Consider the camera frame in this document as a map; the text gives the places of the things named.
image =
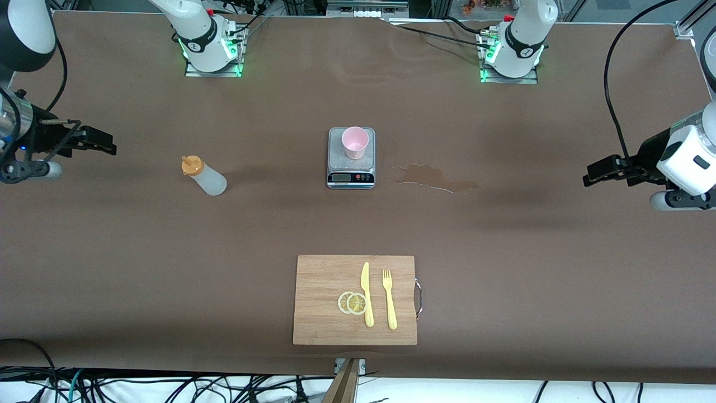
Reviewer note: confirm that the translucent sauce bottle orange cap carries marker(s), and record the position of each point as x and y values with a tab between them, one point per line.
210	180

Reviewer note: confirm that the pink plastic cup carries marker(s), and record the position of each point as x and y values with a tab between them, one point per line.
355	144

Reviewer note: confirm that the aluminium frame profile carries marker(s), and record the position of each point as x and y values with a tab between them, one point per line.
685	28

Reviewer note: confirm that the lemon slice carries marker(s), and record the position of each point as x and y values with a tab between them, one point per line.
356	304

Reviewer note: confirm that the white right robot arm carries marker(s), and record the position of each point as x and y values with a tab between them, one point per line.
196	28

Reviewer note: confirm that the silver digital kitchen scale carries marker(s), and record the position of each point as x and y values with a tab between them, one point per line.
349	178

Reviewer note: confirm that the wooden beam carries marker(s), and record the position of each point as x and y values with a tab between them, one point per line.
342	386

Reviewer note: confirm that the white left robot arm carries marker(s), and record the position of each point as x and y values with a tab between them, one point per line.
685	162

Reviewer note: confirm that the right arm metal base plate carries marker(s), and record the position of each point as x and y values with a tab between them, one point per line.
193	71

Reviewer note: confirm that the yellow plastic fork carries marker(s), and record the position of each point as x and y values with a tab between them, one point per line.
391	313

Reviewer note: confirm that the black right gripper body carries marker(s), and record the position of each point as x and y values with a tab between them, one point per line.
40	136

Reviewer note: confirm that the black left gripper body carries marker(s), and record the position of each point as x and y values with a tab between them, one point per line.
649	152

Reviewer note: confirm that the brown table cover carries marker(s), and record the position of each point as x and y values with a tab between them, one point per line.
140	268

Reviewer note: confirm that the yellow plastic knife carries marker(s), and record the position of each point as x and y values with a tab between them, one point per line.
367	302

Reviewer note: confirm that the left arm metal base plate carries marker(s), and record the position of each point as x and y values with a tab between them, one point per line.
531	79

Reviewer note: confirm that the wooden cutting board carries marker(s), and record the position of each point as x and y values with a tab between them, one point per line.
319	302

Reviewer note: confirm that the small metal bracket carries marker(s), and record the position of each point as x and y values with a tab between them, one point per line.
362	366

